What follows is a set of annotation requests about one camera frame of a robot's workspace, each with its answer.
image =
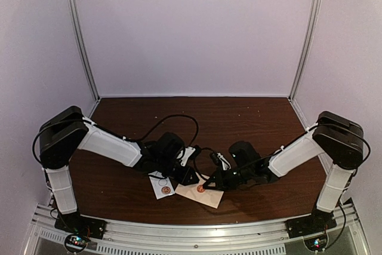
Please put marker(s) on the cream envelope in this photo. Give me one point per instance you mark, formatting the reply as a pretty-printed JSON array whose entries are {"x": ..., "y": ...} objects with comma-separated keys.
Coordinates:
[{"x": 208, "y": 198}]

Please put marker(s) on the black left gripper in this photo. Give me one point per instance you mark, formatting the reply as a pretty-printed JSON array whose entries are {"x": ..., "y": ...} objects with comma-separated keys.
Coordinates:
[{"x": 184, "y": 178}]

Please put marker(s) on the right aluminium frame post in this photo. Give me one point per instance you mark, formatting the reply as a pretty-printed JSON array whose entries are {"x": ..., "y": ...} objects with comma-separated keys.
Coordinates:
[{"x": 307, "y": 43}]

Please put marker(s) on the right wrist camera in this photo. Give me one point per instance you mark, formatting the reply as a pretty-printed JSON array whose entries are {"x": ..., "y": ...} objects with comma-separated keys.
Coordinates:
[{"x": 220, "y": 161}]

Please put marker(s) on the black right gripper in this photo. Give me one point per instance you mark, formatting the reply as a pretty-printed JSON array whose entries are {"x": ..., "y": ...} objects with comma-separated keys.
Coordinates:
[{"x": 221, "y": 183}]

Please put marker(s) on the aluminium frame post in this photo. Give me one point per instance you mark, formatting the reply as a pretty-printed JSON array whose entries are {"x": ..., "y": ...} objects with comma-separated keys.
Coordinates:
[
  {"x": 79, "y": 38},
  {"x": 307, "y": 43}
]

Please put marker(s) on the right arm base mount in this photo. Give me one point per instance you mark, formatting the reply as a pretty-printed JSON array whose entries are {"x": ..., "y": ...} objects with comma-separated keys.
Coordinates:
[{"x": 313, "y": 228}]

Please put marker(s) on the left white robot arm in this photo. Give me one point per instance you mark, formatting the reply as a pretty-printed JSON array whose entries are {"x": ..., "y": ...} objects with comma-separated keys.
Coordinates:
[{"x": 59, "y": 138}]

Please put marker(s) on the front aluminium rail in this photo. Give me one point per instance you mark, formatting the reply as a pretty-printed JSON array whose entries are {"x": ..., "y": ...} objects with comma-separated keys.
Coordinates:
[{"x": 266, "y": 237}]

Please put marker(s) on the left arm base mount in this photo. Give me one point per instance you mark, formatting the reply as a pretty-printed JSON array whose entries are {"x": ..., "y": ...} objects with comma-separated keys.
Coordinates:
[{"x": 80, "y": 229}]

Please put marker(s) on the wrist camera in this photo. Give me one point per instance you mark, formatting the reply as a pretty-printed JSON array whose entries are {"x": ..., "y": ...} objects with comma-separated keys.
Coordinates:
[
  {"x": 187, "y": 154},
  {"x": 220, "y": 161}
]

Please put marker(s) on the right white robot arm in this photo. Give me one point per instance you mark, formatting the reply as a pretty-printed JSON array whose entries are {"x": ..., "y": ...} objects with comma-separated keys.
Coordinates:
[{"x": 339, "y": 138}]

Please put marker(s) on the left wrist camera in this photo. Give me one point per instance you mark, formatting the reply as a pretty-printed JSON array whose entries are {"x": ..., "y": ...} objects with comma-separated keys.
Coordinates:
[{"x": 187, "y": 154}]

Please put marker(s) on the left aluminium frame post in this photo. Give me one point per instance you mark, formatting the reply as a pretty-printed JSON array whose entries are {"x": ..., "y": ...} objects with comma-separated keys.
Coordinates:
[{"x": 79, "y": 38}]

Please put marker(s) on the round orange seal sticker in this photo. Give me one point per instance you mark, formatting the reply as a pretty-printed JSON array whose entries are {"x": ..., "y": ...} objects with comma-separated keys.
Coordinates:
[{"x": 200, "y": 189}]

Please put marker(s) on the sticker sheet with seals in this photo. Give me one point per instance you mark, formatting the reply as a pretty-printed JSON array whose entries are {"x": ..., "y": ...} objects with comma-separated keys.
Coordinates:
[{"x": 161, "y": 185}]

